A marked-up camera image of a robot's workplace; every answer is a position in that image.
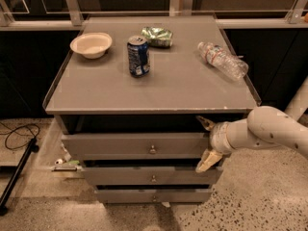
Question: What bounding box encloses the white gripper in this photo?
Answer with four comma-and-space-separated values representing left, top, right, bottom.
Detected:
195, 115, 234, 173

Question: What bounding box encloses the grey top drawer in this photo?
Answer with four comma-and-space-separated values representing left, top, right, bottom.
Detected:
62, 133, 210, 161

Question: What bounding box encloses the grey drawer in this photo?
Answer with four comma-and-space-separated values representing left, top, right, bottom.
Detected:
62, 133, 210, 161
95, 189, 212, 204
83, 167, 222, 186

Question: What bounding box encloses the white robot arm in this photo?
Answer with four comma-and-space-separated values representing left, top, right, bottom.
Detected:
195, 77, 308, 173

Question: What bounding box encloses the grey drawer cabinet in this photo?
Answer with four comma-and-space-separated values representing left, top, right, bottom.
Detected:
42, 13, 262, 207

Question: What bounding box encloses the grey middle drawer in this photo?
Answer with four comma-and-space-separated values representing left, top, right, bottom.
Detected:
83, 167, 222, 186

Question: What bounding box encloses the grey bottom drawer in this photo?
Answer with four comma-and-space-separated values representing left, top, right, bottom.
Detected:
95, 189, 212, 204

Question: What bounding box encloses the clear plastic water bottle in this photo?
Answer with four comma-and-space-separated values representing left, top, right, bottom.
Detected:
197, 42, 248, 81

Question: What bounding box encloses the green crumpled chip bag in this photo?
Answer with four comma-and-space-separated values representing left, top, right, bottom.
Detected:
141, 27, 173, 48

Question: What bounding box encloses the blue soda can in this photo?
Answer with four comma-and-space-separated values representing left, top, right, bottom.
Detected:
127, 36, 150, 77

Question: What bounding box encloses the small debris beside cabinet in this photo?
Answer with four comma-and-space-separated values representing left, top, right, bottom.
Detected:
52, 144, 81, 172

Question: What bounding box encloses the white paper bowl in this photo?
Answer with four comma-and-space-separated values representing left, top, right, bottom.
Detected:
70, 33, 113, 59

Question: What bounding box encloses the black floor stand bar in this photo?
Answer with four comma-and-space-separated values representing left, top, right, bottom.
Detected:
0, 138, 39, 217

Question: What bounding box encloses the metal window railing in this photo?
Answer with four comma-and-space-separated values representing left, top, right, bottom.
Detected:
0, 0, 308, 31

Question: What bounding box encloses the black cable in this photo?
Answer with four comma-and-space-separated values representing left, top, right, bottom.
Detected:
0, 121, 41, 151

